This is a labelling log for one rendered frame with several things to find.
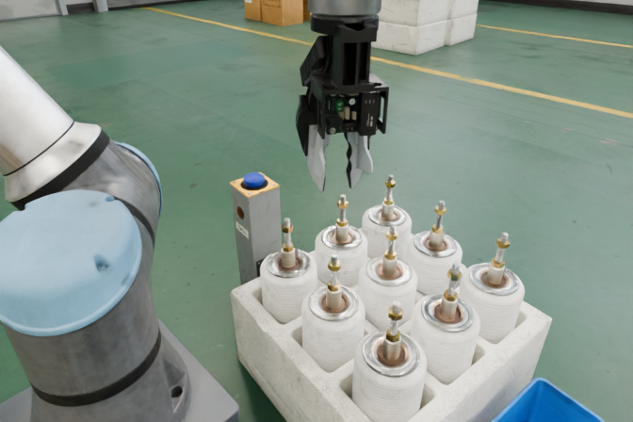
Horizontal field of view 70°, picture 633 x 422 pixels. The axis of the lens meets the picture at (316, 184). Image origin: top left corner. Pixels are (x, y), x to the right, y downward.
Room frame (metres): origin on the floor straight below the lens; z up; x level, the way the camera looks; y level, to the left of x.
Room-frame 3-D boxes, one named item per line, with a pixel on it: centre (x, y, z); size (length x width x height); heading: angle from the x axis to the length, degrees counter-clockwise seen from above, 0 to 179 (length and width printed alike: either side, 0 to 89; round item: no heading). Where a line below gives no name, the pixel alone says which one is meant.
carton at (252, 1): (4.63, 0.50, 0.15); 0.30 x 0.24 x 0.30; 134
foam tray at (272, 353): (0.58, -0.12, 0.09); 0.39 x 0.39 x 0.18; 38
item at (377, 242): (0.75, -0.14, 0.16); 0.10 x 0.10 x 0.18
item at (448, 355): (0.49, -0.19, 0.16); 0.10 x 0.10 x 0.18
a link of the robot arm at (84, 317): (0.31, 0.21, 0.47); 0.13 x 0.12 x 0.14; 13
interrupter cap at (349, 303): (0.51, -0.03, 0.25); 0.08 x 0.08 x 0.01
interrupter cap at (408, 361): (0.42, -0.10, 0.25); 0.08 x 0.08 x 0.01
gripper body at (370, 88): (0.49, -0.03, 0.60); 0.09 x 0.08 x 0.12; 13
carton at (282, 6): (4.37, 0.31, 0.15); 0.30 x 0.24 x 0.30; 44
